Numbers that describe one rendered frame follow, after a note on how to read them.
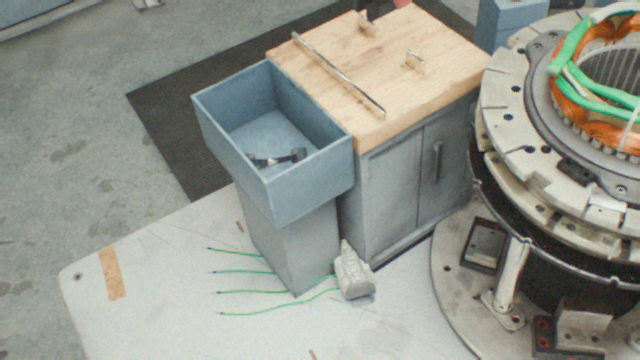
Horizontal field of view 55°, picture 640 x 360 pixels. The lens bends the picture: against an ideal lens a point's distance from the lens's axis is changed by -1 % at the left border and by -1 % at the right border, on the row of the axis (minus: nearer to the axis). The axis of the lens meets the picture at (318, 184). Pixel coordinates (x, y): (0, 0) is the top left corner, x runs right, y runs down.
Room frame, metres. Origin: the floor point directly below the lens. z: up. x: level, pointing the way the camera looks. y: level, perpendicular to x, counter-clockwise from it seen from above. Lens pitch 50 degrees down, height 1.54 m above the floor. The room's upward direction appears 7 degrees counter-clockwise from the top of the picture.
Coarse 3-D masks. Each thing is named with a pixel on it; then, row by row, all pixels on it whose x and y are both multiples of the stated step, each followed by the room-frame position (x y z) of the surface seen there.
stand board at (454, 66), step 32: (320, 32) 0.64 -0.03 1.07; (352, 32) 0.63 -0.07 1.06; (384, 32) 0.62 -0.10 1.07; (416, 32) 0.61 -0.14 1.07; (448, 32) 0.61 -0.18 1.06; (288, 64) 0.58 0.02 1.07; (352, 64) 0.57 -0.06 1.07; (384, 64) 0.56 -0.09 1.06; (448, 64) 0.55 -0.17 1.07; (480, 64) 0.54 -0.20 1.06; (320, 96) 0.52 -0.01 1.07; (352, 96) 0.51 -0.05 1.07; (384, 96) 0.51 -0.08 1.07; (416, 96) 0.50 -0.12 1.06; (448, 96) 0.51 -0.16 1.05; (352, 128) 0.47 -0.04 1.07; (384, 128) 0.46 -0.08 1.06
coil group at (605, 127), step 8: (592, 120) 0.37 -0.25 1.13; (600, 120) 0.37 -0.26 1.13; (584, 128) 0.38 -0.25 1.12; (592, 128) 0.37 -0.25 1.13; (600, 128) 0.36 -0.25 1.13; (608, 128) 0.36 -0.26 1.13; (616, 128) 0.36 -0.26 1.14; (592, 136) 0.37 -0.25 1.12; (600, 136) 0.36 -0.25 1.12; (608, 136) 0.36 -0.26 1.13; (616, 136) 0.35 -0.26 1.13; (632, 136) 0.35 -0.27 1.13; (600, 144) 0.36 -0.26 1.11; (608, 144) 0.35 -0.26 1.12; (616, 144) 0.35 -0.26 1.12; (632, 152) 0.34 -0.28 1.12
